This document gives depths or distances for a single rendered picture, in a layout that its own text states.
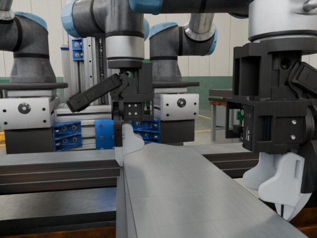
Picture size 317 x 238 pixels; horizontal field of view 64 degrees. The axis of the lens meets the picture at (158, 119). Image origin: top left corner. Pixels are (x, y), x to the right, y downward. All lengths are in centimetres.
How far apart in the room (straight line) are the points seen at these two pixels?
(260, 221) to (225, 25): 1199
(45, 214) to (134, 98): 45
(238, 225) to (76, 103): 35
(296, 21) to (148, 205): 28
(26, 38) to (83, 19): 44
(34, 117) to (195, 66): 1068
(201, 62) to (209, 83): 100
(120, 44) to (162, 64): 54
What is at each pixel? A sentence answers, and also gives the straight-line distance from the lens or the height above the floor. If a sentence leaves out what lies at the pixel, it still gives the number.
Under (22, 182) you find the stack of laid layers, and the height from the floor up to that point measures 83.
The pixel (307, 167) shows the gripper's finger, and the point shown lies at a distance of 32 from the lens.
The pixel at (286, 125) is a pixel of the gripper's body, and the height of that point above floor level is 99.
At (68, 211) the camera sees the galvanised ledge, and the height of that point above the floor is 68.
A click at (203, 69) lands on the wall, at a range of 1152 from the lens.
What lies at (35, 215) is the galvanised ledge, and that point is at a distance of 81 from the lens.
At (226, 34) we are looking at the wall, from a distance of 1222.
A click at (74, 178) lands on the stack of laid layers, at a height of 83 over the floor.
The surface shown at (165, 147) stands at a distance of 65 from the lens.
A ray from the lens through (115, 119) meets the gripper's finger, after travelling 48.
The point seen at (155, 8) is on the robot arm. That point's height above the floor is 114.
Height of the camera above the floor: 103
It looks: 8 degrees down
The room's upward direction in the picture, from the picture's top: 1 degrees counter-clockwise
